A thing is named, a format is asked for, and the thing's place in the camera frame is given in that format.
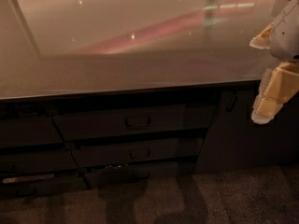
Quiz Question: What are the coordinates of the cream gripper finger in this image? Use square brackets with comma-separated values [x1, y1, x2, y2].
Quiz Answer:
[249, 23, 273, 49]
[251, 63, 299, 124]

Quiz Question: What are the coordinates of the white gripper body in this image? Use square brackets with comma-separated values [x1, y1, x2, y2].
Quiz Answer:
[270, 0, 299, 62]

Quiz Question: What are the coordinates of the dark drawer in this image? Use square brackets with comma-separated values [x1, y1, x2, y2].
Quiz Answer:
[72, 137, 204, 168]
[84, 161, 194, 189]
[0, 151, 77, 174]
[0, 174, 87, 200]
[53, 105, 216, 141]
[0, 118, 62, 147]

